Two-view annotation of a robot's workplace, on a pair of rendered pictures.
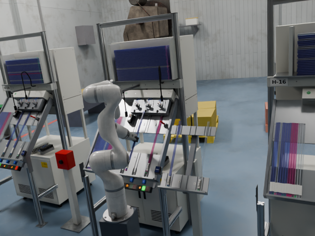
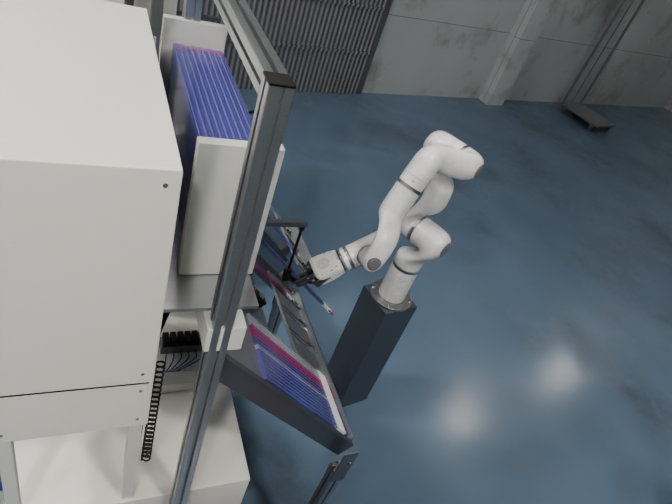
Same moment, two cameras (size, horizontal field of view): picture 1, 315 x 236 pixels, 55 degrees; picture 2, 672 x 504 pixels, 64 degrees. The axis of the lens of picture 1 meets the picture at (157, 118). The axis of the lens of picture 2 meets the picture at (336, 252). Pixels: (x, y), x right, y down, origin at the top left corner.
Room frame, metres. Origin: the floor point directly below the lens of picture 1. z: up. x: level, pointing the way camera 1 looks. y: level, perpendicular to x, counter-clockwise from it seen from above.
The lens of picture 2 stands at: (3.43, 0.93, 2.20)
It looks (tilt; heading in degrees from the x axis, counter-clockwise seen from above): 37 degrees down; 209
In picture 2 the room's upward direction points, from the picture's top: 21 degrees clockwise
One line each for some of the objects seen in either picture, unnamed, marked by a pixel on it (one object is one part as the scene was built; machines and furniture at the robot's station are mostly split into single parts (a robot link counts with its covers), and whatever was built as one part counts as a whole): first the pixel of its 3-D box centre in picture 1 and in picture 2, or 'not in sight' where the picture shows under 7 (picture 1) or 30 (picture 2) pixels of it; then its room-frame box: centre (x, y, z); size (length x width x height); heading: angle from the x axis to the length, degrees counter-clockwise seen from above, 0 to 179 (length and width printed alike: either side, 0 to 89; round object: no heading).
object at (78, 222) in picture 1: (71, 188); not in sight; (2.71, 0.91, 0.39); 0.24 x 0.24 x 0.78; 61
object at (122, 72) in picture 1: (144, 63); (206, 145); (2.64, 0.06, 1.52); 0.51 x 0.13 x 0.27; 61
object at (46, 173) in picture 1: (37, 147); not in sight; (3.31, 1.40, 0.66); 1.01 x 0.73 x 1.31; 151
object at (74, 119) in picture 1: (84, 106); not in sight; (7.08, 1.69, 0.33); 1.23 x 0.63 x 0.66; 160
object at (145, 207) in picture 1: (158, 184); (125, 444); (2.77, 0.06, 0.31); 0.70 x 0.65 x 0.62; 61
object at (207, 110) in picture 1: (192, 120); not in sight; (5.27, -0.63, 0.22); 1.21 x 0.86 x 0.44; 161
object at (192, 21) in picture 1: (191, 21); not in sight; (11.05, -1.55, 2.13); 0.41 x 0.34 x 0.23; 72
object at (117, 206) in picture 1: (116, 201); (398, 280); (1.67, 0.30, 0.79); 0.19 x 0.19 x 0.18
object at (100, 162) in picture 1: (106, 169); (422, 248); (1.67, 0.33, 1.00); 0.19 x 0.12 x 0.24; 88
